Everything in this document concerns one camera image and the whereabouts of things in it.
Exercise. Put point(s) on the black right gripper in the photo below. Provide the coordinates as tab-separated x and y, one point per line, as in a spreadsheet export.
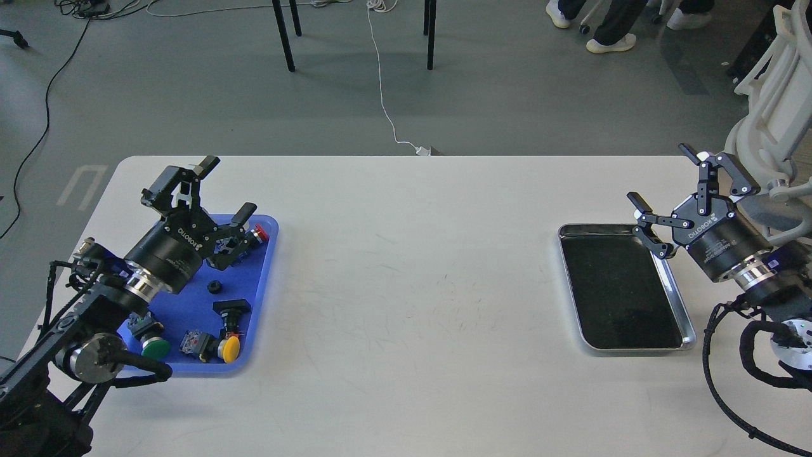
717	238

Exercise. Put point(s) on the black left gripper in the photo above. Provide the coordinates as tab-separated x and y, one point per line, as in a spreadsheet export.
186	237

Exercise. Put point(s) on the small black gear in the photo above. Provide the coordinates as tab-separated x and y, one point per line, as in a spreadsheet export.
214	287

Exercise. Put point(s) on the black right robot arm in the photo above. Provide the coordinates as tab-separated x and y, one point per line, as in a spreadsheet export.
774	346

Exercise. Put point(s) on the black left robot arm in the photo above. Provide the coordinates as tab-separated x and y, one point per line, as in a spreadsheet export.
51	393

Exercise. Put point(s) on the blue plastic tray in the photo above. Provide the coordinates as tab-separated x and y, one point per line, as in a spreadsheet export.
193	307

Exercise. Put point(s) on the silver metal tray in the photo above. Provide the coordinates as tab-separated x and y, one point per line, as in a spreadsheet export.
626	300

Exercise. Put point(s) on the black square push button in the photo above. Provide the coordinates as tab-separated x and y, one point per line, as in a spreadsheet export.
230	312

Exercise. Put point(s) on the person white shoes dark trousers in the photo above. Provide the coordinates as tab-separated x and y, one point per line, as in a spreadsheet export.
613	34

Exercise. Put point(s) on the red push button switch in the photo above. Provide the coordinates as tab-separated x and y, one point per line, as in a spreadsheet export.
255	233

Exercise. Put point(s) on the green push button switch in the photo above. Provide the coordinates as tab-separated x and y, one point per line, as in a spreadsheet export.
148	330

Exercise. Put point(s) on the yellow push button switch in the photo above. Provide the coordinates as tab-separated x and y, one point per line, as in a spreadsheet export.
204	346

